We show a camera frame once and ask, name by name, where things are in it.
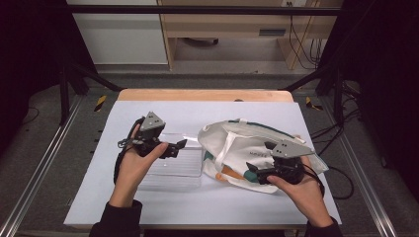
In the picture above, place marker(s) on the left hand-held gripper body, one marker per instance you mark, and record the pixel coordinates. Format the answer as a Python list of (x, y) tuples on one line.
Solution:
[(150, 130)]

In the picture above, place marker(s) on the white canvas tote bag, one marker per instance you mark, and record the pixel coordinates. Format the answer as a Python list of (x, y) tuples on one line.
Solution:
[(237, 148)]

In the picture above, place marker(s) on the black frame stand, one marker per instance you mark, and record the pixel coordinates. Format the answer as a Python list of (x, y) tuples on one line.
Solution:
[(338, 95), (64, 95)]

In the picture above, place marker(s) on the wooden table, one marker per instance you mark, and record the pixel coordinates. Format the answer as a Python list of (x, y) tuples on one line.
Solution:
[(204, 94)]

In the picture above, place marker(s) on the aluminium floor rail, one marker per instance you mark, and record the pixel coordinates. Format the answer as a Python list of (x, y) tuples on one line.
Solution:
[(362, 171), (42, 158)]

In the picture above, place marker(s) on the yellow clamp right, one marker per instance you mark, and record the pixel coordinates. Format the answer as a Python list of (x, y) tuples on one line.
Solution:
[(311, 103)]

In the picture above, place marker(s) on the light wooden desk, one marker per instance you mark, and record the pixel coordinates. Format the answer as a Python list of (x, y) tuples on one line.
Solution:
[(230, 24)]

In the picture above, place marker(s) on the grey desk label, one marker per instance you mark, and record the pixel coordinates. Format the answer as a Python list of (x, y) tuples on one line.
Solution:
[(272, 32)]

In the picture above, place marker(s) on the yellow clamp left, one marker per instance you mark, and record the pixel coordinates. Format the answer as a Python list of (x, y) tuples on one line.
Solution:
[(100, 102)]

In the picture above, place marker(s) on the person's left hand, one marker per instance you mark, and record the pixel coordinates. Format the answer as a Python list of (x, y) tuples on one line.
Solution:
[(131, 171)]

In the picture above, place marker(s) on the yellow clamp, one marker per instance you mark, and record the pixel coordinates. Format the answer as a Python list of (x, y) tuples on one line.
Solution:
[(311, 103), (100, 102)]

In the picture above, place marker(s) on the white cabinet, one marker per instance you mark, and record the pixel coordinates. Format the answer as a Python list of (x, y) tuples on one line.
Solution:
[(122, 36)]

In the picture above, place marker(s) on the black horizontal frame bar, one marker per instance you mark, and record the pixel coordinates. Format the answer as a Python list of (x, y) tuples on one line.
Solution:
[(197, 10)]

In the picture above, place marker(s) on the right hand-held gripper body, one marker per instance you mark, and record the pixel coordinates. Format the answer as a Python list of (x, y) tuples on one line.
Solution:
[(290, 149)]

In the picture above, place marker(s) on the person's right hand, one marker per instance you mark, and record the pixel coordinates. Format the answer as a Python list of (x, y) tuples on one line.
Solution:
[(306, 197)]

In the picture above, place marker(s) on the clear plastic tray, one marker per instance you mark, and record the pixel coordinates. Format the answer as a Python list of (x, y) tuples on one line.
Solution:
[(184, 164)]

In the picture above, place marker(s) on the dark curtain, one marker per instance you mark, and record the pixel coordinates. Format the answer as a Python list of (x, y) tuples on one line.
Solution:
[(388, 82), (26, 49)]

